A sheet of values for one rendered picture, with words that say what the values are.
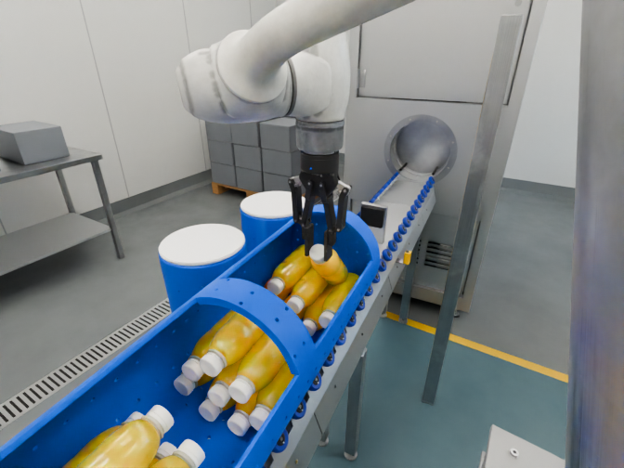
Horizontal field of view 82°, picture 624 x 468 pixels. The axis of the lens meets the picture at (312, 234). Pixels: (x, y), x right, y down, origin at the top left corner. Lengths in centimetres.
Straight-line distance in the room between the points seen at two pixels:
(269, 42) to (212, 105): 14
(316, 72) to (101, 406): 64
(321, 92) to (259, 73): 14
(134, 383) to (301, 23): 63
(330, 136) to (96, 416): 60
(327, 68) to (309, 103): 6
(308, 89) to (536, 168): 470
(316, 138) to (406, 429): 160
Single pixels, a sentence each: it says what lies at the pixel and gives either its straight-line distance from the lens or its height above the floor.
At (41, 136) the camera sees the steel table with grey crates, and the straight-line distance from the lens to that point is 319.
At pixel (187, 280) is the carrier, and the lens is 118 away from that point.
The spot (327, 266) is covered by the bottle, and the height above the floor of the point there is 118.
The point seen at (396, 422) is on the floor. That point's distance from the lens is 201.
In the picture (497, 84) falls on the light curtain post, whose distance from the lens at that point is 137.
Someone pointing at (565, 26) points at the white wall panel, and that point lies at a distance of 504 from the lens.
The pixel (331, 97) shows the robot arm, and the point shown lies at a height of 154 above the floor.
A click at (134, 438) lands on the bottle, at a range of 58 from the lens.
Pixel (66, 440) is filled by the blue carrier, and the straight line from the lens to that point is 72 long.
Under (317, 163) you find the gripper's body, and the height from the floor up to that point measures 142.
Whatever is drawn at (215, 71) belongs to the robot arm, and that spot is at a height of 158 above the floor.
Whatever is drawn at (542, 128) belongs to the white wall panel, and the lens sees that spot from 510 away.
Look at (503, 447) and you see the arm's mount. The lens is 69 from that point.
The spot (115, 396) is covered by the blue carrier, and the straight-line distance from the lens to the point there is 74.
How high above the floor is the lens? 161
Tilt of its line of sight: 27 degrees down
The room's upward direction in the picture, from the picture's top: straight up
